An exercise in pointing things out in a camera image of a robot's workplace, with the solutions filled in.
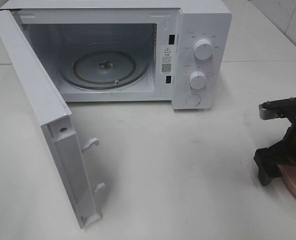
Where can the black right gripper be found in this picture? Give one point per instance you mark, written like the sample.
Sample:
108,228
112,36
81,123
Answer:
270,159

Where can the round white door button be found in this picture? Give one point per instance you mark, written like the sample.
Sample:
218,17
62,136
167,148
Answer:
193,100

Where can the white microwave door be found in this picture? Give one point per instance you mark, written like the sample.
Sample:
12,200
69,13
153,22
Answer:
54,118

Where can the lower white microwave knob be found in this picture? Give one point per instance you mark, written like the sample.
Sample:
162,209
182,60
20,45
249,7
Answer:
197,80

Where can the white microwave knob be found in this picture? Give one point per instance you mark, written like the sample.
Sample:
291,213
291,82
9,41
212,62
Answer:
203,48
197,80

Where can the upper white microwave knob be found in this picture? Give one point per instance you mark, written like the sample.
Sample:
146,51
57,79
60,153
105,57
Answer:
203,48

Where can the white microwave oven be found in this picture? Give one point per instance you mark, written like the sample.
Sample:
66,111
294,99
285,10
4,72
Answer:
51,26

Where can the white warning label sticker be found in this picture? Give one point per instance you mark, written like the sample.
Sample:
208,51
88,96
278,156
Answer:
166,59

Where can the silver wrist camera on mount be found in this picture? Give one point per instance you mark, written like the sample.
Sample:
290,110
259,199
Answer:
283,108

